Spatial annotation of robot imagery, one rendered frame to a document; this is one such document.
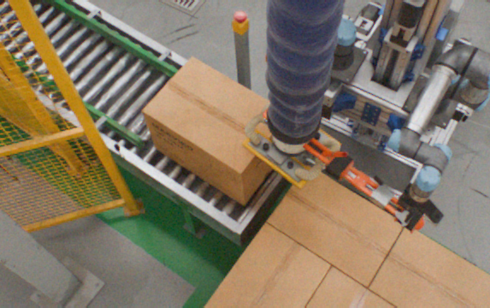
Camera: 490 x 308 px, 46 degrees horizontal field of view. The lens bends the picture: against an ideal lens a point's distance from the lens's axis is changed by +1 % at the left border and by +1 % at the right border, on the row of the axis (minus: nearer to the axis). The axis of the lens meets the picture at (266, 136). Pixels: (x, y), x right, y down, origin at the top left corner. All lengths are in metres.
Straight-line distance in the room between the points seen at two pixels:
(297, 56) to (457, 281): 1.60
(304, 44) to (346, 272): 1.45
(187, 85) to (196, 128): 0.26
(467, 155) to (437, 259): 1.11
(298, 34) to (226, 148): 1.08
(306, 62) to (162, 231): 1.99
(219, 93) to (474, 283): 1.55
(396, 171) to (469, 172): 0.56
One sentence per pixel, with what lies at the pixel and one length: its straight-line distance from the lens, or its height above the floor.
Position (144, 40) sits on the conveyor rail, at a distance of 3.55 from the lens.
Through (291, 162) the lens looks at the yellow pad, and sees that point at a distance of 2.46.
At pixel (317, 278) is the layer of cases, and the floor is 0.54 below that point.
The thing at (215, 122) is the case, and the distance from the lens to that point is 2.75.
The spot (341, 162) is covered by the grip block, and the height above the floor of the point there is 1.21.
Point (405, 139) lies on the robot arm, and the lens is 2.10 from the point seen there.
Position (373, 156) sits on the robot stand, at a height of 0.21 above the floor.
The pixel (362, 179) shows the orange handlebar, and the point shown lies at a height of 1.20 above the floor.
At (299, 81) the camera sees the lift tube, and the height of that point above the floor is 1.73.
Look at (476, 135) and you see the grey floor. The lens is 4.04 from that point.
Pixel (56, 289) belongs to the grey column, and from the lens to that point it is 3.34.
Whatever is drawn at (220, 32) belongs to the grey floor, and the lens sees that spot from 4.30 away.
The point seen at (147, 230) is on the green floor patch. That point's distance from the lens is 3.59.
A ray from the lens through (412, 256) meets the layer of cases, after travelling 2.99.
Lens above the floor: 3.32
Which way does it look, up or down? 61 degrees down
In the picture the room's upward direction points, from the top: straight up
